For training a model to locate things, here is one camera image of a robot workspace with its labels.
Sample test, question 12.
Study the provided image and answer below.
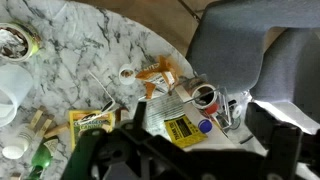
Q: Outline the orange snack wrapper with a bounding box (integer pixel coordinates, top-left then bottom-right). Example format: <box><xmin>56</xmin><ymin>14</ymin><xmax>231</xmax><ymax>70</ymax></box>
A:
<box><xmin>134</xmin><ymin>54</ymin><xmax>180</xmax><ymax>101</ymax></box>

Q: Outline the yellow thank you card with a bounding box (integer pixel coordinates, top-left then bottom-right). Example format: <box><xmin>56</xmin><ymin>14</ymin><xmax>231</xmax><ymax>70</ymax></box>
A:
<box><xmin>163</xmin><ymin>114</ymin><xmax>209</xmax><ymax>150</ymax></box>

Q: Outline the translucent plastic cup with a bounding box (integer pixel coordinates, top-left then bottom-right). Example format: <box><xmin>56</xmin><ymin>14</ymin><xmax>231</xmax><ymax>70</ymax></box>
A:
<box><xmin>0</xmin><ymin>63</ymin><xmax>34</xmax><ymax>128</ymax></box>

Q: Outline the white pill bottle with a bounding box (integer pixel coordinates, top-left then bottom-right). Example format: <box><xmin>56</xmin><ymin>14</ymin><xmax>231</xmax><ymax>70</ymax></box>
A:
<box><xmin>1</xmin><ymin>123</ymin><xmax>36</xmax><ymax>160</ymax></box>

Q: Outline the small wooden block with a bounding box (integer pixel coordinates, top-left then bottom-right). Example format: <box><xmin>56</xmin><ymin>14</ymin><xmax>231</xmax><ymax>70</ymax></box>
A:
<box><xmin>43</xmin><ymin>121</ymin><xmax>71</xmax><ymax>140</ymax></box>
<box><xmin>35</xmin><ymin>114</ymin><xmax>56</xmax><ymax>138</ymax></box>
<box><xmin>29</xmin><ymin>105</ymin><xmax>45</xmax><ymax>130</ymax></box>

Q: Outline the brown jar white rim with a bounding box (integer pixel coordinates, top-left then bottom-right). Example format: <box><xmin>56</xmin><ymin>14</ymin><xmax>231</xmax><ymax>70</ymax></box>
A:
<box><xmin>190</xmin><ymin>82</ymin><xmax>220</xmax><ymax>111</ymax></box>

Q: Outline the small white scoop cup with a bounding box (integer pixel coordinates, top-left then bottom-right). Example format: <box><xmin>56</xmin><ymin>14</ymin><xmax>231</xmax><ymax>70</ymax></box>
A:
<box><xmin>118</xmin><ymin>63</ymin><xmax>138</xmax><ymax>86</ymax></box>

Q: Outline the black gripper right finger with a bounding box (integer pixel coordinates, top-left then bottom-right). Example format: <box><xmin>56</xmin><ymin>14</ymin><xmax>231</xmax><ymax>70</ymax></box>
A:
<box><xmin>245</xmin><ymin>101</ymin><xmax>320</xmax><ymax>180</ymax></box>

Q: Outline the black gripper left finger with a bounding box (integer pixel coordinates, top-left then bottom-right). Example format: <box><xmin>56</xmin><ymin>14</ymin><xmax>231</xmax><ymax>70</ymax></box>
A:
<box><xmin>61</xmin><ymin>101</ymin><xmax>214</xmax><ymax>180</ymax></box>

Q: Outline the yellow thank you bag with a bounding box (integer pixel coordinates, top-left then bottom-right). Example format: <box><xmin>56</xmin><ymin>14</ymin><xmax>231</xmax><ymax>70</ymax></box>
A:
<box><xmin>145</xmin><ymin>84</ymin><xmax>234</xmax><ymax>152</ymax></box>

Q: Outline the green tin with foil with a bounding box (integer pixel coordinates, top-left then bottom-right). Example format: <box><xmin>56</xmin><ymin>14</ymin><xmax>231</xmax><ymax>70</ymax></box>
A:
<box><xmin>0</xmin><ymin>21</ymin><xmax>43</xmax><ymax>64</ymax></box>

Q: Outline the green glass bottle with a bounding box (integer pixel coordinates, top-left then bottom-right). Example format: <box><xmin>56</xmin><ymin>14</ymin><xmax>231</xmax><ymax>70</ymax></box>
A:
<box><xmin>24</xmin><ymin>136</ymin><xmax>60</xmax><ymax>180</ymax></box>

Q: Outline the blue bottle cap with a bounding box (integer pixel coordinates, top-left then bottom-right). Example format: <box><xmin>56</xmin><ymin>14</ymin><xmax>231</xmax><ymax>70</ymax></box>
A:
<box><xmin>197</xmin><ymin>118</ymin><xmax>214</xmax><ymax>134</ymax></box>

